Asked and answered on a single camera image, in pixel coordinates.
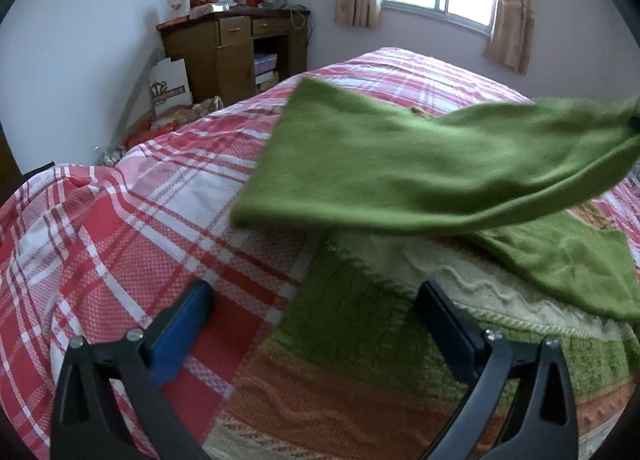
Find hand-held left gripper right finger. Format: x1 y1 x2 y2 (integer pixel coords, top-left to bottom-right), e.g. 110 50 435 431
415 280 581 460

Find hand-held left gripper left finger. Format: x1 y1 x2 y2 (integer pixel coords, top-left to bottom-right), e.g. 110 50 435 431
50 280 216 460

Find green knit sweater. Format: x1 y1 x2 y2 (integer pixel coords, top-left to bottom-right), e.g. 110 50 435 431
206 77 640 460

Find red plaid bed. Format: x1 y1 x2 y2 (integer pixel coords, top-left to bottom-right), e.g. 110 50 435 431
0 47 640 460

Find red floor bag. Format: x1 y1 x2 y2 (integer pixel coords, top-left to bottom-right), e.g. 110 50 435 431
125 117 180 148

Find dark wooden door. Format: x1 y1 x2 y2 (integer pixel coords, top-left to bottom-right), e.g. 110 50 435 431
0 127 23 203

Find white cardboard box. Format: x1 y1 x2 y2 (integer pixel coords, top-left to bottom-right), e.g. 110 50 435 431
148 58 194 119

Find stacked boxes under desk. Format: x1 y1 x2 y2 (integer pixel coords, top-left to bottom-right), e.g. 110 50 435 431
253 54 280 93

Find brown wooden desk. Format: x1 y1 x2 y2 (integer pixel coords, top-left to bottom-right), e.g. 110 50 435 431
156 8 312 106

